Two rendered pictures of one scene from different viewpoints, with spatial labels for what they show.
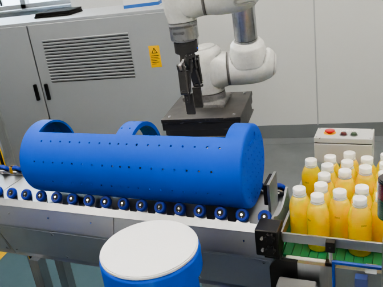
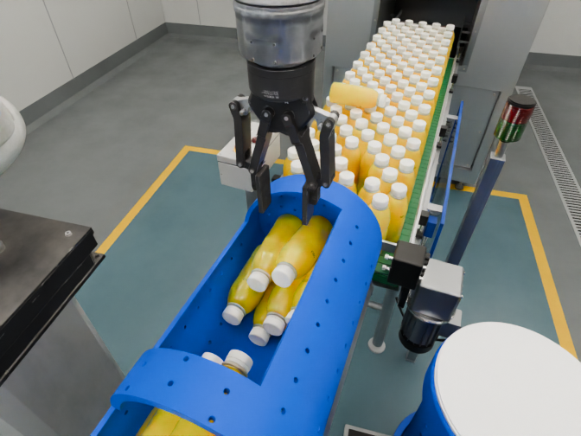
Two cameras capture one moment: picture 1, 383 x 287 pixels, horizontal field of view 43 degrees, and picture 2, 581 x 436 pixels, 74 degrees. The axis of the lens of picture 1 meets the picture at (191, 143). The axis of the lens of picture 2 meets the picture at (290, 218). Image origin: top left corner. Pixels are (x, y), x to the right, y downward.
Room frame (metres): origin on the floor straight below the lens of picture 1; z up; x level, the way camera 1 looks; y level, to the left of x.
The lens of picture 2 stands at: (1.56, 0.40, 1.67)
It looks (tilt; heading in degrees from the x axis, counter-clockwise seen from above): 43 degrees down; 267
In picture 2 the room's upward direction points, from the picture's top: straight up
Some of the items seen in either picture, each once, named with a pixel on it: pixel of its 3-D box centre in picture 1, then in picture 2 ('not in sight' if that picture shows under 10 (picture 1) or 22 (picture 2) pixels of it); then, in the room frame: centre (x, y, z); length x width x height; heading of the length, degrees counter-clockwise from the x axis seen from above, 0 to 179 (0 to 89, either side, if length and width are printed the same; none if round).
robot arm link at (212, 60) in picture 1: (208, 67); not in sight; (2.22, -0.12, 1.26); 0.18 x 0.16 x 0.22; 80
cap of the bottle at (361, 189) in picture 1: (361, 189); (381, 159); (1.26, -0.48, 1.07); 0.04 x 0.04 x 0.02
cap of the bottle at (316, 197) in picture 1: (317, 197); (399, 189); (1.25, -0.34, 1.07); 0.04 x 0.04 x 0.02
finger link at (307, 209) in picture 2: (190, 103); (308, 201); (1.51, -0.01, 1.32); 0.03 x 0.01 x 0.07; 65
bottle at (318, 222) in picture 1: (318, 223); (392, 215); (1.25, -0.34, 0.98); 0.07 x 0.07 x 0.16
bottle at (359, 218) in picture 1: (359, 227); (400, 190); (1.20, -0.45, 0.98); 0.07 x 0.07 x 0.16
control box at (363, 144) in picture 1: (344, 145); (251, 154); (1.62, -0.55, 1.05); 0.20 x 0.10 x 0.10; 65
